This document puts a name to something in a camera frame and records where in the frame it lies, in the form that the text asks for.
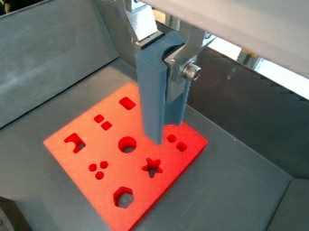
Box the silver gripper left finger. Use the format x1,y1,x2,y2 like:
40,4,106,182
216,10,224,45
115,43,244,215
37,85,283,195
124,0,163,49

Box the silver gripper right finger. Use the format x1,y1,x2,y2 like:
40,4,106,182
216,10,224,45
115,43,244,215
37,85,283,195
164,22,215,103

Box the red shape sorter board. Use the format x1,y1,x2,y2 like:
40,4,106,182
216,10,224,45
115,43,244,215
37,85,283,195
42,83,207,231

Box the black curved holder block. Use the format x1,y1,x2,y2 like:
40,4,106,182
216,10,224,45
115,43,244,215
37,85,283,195
0,197,32,231

